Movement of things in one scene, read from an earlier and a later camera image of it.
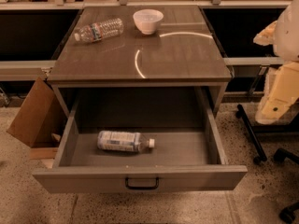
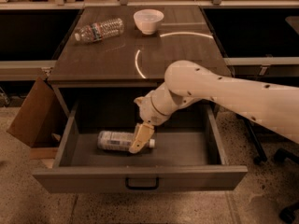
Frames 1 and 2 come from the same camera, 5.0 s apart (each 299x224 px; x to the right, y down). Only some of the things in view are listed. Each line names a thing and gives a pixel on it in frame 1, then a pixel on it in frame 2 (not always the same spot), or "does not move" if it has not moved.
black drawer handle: (128, 187) does not move
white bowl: (148, 21) does not move
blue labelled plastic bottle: (123, 141) does not move
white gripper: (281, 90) → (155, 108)
